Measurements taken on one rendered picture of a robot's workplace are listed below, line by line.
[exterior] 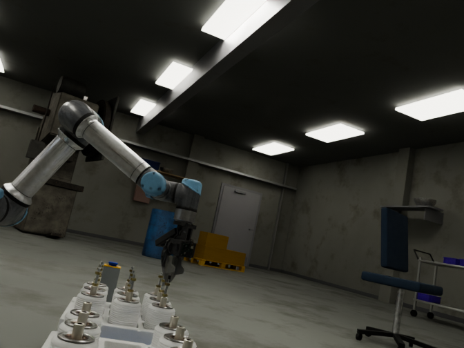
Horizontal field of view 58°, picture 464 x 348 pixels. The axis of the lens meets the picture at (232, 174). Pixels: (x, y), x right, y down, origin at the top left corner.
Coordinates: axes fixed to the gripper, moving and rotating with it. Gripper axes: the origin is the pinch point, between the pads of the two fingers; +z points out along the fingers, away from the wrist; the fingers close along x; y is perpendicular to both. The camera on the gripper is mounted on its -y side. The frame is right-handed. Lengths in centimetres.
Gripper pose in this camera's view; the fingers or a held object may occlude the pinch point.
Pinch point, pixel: (167, 277)
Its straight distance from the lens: 151.9
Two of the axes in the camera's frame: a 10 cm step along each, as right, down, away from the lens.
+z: -2.0, 9.7, -1.6
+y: 7.2, 0.3, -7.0
